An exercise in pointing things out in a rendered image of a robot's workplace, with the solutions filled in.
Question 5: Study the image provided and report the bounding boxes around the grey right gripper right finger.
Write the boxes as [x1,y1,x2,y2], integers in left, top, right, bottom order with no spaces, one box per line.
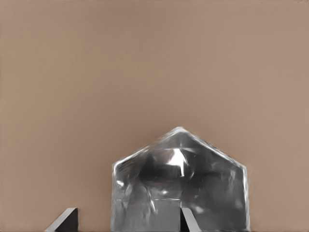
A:
[180,207,202,231]

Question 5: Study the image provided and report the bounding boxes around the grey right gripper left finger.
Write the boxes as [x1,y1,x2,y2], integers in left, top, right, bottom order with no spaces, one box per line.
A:
[44,207,79,231]

